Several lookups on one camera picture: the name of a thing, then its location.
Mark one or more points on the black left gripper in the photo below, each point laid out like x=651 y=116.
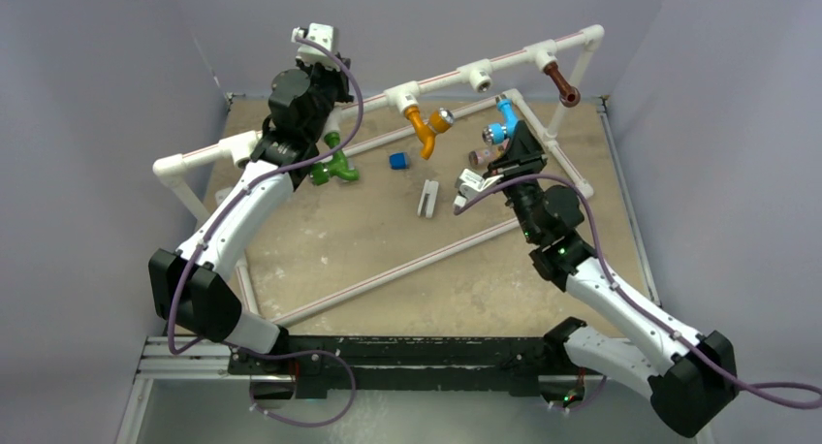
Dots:
x=338 y=78

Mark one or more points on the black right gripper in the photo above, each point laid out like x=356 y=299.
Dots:
x=523 y=155

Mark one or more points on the blue faucet chrome knob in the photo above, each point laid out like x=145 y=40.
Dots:
x=499 y=132

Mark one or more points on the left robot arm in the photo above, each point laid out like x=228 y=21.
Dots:
x=190 y=284

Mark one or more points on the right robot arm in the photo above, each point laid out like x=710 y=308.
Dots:
x=664 y=359

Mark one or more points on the pink patterned spray can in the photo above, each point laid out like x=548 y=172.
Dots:
x=479 y=158

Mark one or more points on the brown faucet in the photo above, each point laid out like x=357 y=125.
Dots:
x=569 y=95

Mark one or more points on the green faucet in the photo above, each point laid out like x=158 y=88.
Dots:
x=336 y=165

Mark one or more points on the orange faucet chrome knob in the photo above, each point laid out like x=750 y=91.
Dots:
x=427 y=130

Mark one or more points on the blue grey small block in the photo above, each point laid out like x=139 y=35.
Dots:
x=399 y=161

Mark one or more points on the white clip sealer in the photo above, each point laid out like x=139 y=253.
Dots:
x=427 y=202

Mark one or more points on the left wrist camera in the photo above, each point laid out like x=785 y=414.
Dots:
x=315 y=42

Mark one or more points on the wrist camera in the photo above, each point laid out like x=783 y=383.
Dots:
x=469 y=184
x=315 y=42

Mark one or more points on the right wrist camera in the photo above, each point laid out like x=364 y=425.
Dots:
x=469 y=184

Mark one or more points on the white PVC pipe frame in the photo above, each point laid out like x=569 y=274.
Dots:
x=362 y=125

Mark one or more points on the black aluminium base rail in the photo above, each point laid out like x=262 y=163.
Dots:
x=518 y=366

